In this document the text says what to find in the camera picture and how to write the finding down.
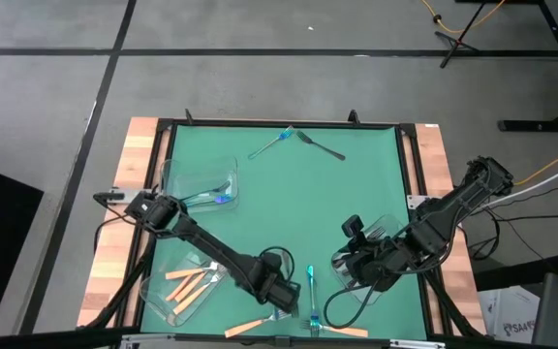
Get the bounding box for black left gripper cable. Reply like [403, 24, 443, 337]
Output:
[258, 245, 295, 280]

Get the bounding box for black tripod stand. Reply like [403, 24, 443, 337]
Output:
[433, 0, 509, 70]

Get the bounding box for clear glass baking dish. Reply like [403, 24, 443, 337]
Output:
[159, 154, 240, 214]
[330, 212, 425, 306]
[139, 226, 236, 328]

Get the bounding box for white cardboard box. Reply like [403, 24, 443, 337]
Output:
[476, 284, 543, 346]

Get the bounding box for yellow extension cable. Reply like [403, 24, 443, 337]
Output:
[418, 0, 509, 35]
[513, 140, 558, 188]

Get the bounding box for white cable conduit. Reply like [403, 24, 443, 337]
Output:
[470, 153, 558, 217]

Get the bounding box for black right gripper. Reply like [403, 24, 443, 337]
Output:
[342, 215, 409, 295]

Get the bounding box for black metal table frame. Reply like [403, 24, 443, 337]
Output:
[76, 108, 489, 349]

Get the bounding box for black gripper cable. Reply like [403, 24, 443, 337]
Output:
[324, 278, 382, 330]
[258, 245, 295, 280]

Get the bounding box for black floor cable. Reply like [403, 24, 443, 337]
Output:
[452, 179, 558, 263]

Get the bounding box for green table mat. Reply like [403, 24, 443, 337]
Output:
[140, 124, 429, 341]

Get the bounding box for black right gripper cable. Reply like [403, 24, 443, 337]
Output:
[324, 278, 382, 330]

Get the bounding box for black desk frame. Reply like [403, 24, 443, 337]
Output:
[496, 0, 558, 135]

